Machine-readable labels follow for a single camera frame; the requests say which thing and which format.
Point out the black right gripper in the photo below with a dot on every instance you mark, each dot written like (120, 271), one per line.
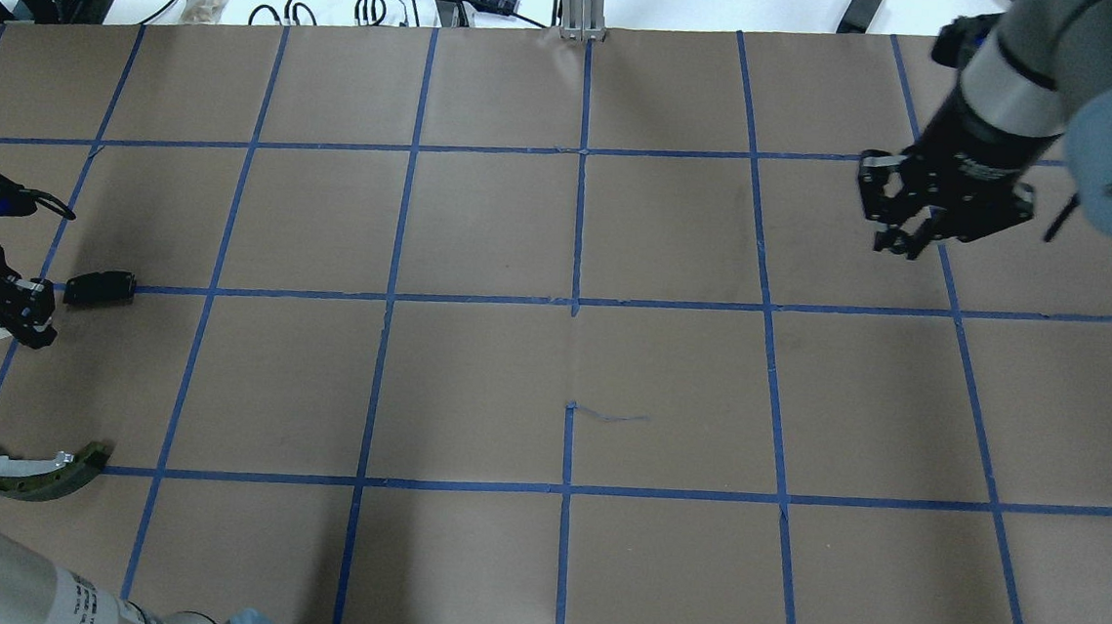
(969, 150)

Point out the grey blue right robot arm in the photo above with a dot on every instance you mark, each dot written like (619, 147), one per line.
(1037, 75)

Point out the small black plastic part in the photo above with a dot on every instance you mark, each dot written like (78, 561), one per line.
(100, 289)

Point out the dark green brake shoe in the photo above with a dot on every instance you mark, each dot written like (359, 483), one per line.
(29, 480)

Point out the black power adapter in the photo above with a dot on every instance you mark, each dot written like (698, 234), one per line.
(858, 16)

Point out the aluminium frame post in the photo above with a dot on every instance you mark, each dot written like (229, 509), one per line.
(581, 20)

